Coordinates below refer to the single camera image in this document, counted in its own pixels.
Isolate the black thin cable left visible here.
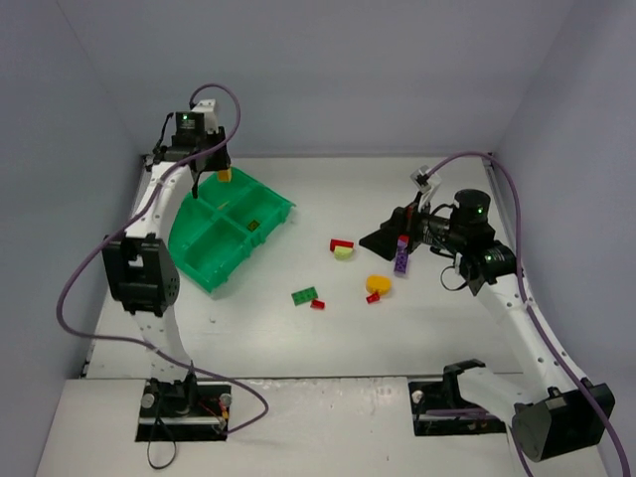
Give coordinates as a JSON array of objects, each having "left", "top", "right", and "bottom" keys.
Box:
[{"left": 146, "top": 392, "right": 178, "bottom": 470}]

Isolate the small olive green lego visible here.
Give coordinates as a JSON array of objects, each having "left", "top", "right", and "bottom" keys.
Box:
[{"left": 247, "top": 220, "right": 260, "bottom": 232}]

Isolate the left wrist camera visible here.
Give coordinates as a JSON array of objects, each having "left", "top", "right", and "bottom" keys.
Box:
[{"left": 191, "top": 98, "right": 219, "bottom": 134}]

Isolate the green compartment tray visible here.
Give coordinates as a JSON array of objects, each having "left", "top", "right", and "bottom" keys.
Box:
[{"left": 168, "top": 168, "right": 295, "bottom": 293}]

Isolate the yellow rectangular lego brick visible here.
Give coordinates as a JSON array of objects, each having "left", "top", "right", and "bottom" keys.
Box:
[{"left": 217, "top": 169, "right": 233, "bottom": 183}]

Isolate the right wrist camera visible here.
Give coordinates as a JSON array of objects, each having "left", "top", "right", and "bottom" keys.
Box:
[{"left": 410, "top": 165, "right": 441, "bottom": 198}]

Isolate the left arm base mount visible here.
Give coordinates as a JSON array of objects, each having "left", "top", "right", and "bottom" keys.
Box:
[{"left": 135, "top": 381, "right": 233, "bottom": 443}]

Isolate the green lego brick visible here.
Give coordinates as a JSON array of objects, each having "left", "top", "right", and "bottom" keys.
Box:
[{"left": 291, "top": 287, "right": 318, "bottom": 306}]

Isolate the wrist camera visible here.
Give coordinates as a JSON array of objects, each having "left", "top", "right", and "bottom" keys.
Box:
[
  {"left": 191, "top": 98, "right": 219, "bottom": 134},
  {"left": 410, "top": 165, "right": 441, "bottom": 198}
]

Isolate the black cable loop right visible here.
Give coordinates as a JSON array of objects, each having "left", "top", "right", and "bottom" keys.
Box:
[{"left": 440, "top": 265, "right": 473, "bottom": 293}]

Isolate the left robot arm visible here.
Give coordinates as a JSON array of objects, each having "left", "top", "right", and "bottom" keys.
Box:
[{"left": 102, "top": 100, "right": 231, "bottom": 416}]

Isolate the lime half round lego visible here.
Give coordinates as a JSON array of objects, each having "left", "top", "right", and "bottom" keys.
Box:
[{"left": 333, "top": 245, "right": 354, "bottom": 260}]

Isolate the yellow oval lego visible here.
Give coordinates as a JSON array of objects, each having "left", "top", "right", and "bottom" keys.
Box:
[{"left": 365, "top": 275, "right": 392, "bottom": 296}]

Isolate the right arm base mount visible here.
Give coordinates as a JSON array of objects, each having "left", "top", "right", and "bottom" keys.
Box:
[{"left": 407, "top": 380, "right": 506, "bottom": 437}]

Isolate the red lego brick centre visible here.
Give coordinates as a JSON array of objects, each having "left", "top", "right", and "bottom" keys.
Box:
[{"left": 329, "top": 238, "right": 354, "bottom": 252}]

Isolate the purple rectangular lego brick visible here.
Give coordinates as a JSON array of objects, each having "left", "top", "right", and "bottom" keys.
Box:
[{"left": 394, "top": 248, "right": 409, "bottom": 276}]

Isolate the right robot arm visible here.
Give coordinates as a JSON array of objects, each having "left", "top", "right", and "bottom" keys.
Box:
[{"left": 359, "top": 189, "right": 615, "bottom": 462}]

